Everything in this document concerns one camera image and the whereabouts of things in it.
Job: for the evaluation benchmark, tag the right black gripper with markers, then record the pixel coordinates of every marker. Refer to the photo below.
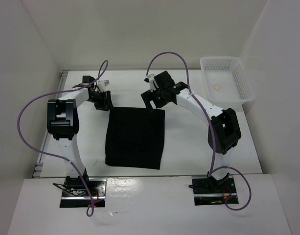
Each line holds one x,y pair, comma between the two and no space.
147,97

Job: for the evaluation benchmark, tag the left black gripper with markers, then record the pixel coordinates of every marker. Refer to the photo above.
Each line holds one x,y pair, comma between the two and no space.
106,104

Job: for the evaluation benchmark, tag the black skirt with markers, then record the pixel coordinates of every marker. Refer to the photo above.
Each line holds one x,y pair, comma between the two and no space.
135,137

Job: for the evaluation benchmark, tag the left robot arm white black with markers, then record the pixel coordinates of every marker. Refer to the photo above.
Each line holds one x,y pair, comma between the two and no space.
63,124

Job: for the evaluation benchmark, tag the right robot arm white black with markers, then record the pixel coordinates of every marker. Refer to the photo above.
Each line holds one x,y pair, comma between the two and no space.
223,126

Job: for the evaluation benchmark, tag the white plastic perforated basket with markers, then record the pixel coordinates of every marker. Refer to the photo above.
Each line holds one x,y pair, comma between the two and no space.
229,73

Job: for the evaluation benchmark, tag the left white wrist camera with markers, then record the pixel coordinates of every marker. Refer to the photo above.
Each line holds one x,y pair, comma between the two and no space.
101,85

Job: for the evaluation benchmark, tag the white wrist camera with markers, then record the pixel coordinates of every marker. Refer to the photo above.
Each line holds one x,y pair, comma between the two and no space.
101,85
151,81

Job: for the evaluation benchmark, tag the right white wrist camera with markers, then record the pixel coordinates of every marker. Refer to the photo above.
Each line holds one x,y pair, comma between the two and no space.
151,81

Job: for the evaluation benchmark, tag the orange ring basket mark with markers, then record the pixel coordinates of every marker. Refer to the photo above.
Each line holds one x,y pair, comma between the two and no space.
217,87

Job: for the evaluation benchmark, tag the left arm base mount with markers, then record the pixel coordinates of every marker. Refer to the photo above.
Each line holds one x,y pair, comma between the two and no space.
75,195

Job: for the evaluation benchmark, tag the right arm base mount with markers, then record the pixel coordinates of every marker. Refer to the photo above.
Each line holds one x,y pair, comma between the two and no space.
208,191

